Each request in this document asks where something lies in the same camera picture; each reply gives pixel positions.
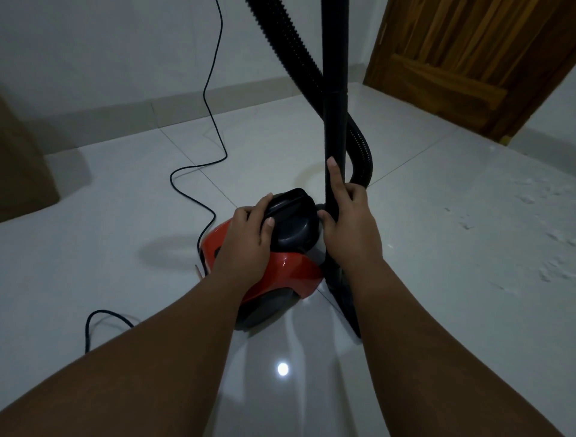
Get person's right forearm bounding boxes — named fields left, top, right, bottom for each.
left=349, top=256, right=563, bottom=437

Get person's left hand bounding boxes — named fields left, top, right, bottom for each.
left=210, top=192, right=276, bottom=294

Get person's right hand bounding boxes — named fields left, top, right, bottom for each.
left=316, top=156, right=384, bottom=281

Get black power cable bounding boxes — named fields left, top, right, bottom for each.
left=84, top=0, right=229, bottom=354

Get white paper scraps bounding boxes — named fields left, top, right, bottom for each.
left=443, top=173, right=576, bottom=294

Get black corrugated vacuum hose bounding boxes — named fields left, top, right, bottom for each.
left=245, top=0, right=374, bottom=190

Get black vacuum wand with nozzle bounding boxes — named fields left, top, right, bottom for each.
left=320, top=0, right=363, bottom=339

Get red vacuum cleaner body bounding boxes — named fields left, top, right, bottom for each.
left=199, top=188, right=327, bottom=333

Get brown cardboard box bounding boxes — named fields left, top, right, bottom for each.
left=0, top=83, right=61, bottom=224

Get brown wooden door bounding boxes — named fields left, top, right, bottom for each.
left=362, top=0, right=576, bottom=144

